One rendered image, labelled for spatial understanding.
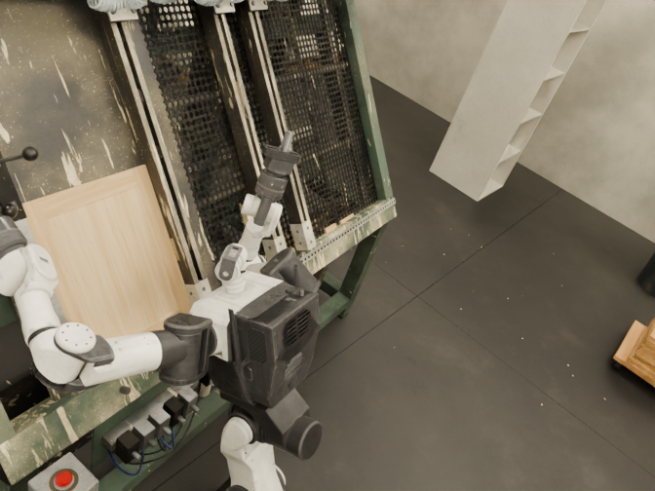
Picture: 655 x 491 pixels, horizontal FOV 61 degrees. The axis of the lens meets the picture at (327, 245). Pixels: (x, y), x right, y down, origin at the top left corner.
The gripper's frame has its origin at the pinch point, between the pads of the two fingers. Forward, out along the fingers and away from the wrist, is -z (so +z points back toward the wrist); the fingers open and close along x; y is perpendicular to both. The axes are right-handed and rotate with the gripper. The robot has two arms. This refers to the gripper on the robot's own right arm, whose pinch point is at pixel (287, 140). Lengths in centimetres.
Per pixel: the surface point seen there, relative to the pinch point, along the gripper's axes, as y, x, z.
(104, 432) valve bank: -15, 33, 100
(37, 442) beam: -24, 53, 93
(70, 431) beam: -20, 44, 93
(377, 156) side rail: 90, -98, 15
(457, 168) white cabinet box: 248, -305, 37
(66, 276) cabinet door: 4, 51, 56
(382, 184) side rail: 85, -105, 28
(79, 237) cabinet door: 11, 49, 47
